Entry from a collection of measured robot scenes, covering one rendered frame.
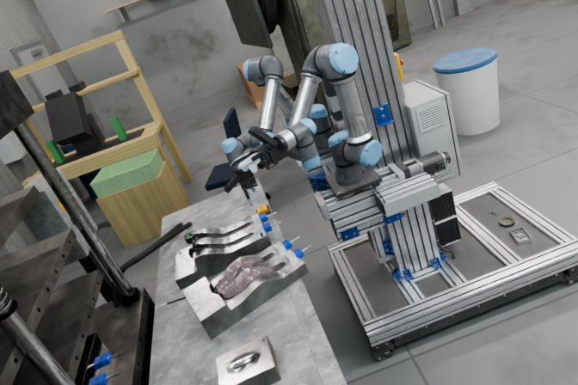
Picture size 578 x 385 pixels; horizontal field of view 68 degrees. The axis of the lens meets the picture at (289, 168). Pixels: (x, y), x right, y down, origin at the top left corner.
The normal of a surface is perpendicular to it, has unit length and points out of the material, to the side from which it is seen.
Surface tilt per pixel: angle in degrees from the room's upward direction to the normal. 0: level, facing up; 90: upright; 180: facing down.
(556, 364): 0
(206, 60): 90
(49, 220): 90
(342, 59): 83
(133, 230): 90
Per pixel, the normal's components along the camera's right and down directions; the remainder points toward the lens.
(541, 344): -0.32, -0.85
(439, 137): 0.17, 0.38
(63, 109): -0.08, -0.17
